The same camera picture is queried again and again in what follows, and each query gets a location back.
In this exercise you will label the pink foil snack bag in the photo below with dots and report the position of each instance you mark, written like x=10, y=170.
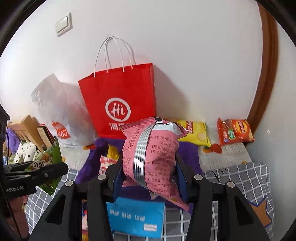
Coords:
x=149, y=157

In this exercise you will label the orange chips bag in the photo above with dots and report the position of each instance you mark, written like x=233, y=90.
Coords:
x=234, y=131

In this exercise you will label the purple towel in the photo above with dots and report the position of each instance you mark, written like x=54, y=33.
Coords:
x=188, y=152

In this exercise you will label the purple cloth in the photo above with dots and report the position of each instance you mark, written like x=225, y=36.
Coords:
x=14, y=140

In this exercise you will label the yellow small snack packet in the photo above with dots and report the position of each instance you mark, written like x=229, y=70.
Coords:
x=112, y=154

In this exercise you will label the yellow chips bag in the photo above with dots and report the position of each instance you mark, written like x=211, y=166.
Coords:
x=197, y=133

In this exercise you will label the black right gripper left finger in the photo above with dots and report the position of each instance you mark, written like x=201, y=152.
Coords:
x=62, y=220

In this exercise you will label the wooden headboard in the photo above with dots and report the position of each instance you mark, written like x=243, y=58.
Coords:
x=27, y=131

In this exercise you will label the red paper Haidilao bag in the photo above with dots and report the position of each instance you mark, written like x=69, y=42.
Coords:
x=116, y=96

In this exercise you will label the dotted white pillow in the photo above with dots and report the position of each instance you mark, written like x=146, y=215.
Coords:
x=27, y=151

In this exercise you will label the white wall switch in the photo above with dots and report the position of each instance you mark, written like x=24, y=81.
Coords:
x=64, y=25

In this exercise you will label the white Miniso plastic bag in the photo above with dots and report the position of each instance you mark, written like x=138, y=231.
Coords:
x=62, y=109

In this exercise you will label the brown wooden door frame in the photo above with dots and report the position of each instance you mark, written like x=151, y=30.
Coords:
x=269, y=64

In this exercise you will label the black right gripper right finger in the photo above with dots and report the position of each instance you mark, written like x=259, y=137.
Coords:
x=237, y=220

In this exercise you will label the blue tissue pack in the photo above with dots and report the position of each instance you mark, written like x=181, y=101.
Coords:
x=135, y=217

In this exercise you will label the green snack packet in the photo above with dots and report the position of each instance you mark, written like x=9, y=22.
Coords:
x=48, y=158

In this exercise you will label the pink white snack packet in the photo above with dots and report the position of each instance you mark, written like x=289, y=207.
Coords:
x=105, y=162

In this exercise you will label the grey checked bed sheet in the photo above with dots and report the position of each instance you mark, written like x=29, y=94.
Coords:
x=62, y=219

